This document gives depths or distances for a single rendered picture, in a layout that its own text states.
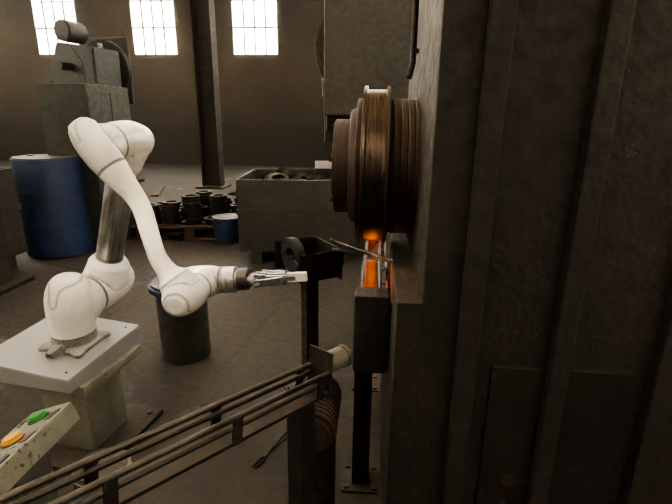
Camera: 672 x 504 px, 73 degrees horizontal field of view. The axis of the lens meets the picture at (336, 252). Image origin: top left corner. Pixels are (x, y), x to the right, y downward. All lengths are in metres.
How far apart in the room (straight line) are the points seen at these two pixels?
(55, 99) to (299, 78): 7.54
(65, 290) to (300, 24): 10.37
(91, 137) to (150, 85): 11.10
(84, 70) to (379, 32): 5.94
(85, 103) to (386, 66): 2.62
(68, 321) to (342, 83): 2.86
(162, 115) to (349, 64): 9.03
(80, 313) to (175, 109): 10.79
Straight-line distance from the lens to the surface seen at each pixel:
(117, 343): 2.00
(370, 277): 1.45
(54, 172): 4.65
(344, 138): 1.33
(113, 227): 1.92
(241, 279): 1.55
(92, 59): 9.00
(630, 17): 1.03
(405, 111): 1.31
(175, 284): 1.45
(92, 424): 2.07
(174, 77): 12.49
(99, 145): 1.66
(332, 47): 4.03
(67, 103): 4.82
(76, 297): 1.89
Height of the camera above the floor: 1.27
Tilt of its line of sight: 17 degrees down
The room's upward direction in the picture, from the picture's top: 1 degrees clockwise
